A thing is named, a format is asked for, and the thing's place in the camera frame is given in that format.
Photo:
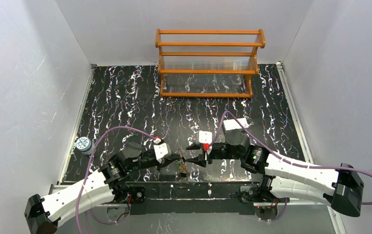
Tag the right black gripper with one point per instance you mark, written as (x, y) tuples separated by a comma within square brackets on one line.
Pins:
[(209, 155)]

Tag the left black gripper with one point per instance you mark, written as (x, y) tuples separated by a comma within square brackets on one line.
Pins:
[(165, 159)]

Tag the metal keyring with red handle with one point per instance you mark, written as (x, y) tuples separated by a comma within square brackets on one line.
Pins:
[(182, 167)]

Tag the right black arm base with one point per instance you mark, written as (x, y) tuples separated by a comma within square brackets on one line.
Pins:
[(268, 207)]

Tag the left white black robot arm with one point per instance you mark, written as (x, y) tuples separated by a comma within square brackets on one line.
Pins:
[(44, 214)]

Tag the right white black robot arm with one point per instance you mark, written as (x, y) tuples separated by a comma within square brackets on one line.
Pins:
[(284, 177)]

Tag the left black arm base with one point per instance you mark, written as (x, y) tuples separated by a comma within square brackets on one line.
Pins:
[(130, 195)]

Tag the white black flat box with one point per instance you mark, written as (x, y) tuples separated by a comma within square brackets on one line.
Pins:
[(232, 124)]

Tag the small blue white jar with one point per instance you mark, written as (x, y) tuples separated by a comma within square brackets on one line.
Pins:
[(84, 145)]

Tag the orange wooden shelf rack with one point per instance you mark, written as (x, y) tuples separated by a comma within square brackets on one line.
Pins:
[(209, 52)]

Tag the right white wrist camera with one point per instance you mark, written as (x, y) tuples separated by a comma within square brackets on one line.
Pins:
[(204, 139)]

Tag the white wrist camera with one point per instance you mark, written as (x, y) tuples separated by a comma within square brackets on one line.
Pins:
[(204, 139), (161, 149)]

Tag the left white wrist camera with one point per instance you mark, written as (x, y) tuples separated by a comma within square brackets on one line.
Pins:
[(161, 149)]

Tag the aluminium front rail frame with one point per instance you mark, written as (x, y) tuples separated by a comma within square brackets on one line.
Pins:
[(191, 197)]

